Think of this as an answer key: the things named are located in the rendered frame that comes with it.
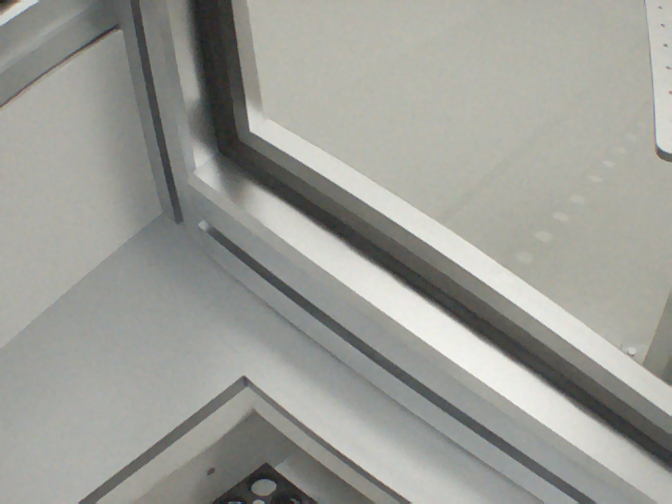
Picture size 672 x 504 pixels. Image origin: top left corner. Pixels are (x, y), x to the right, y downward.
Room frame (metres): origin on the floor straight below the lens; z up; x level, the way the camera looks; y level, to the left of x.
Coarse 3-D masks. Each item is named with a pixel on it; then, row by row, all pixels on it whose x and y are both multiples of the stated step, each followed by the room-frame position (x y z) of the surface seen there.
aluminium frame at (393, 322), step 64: (0, 0) 0.26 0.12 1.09; (64, 0) 0.26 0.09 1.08; (128, 0) 0.26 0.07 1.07; (192, 0) 0.25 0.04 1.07; (0, 64) 0.24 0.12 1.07; (64, 64) 0.26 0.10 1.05; (192, 64) 0.25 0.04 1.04; (192, 128) 0.25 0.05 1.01; (192, 192) 0.24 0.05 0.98; (256, 192) 0.23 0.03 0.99; (256, 256) 0.21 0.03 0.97; (320, 256) 0.19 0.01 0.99; (384, 256) 0.19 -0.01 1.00; (320, 320) 0.19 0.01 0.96; (384, 320) 0.17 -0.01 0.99; (448, 320) 0.16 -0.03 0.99; (384, 384) 0.17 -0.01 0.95; (448, 384) 0.14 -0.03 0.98; (512, 384) 0.13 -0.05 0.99; (576, 384) 0.12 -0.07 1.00; (512, 448) 0.12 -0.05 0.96; (576, 448) 0.10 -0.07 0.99; (640, 448) 0.10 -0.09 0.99
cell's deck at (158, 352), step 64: (128, 256) 0.25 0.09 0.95; (192, 256) 0.24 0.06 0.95; (64, 320) 0.22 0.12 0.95; (128, 320) 0.21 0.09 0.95; (192, 320) 0.21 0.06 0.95; (256, 320) 0.21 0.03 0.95; (0, 384) 0.18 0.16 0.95; (64, 384) 0.18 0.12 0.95; (128, 384) 0.18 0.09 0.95; (192, 384) 0.18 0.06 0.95; (256, 384) 0.18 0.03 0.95; (320, 384) 0.18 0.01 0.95; (0, 448) 0.15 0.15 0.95; (64, 448) 0.15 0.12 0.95; (128, 448) 0.15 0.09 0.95; (192, 448) 0.16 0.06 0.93; (320, 448) 0.15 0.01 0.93; (384, 448) 0.14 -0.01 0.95; (448, 448) 0.14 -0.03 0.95
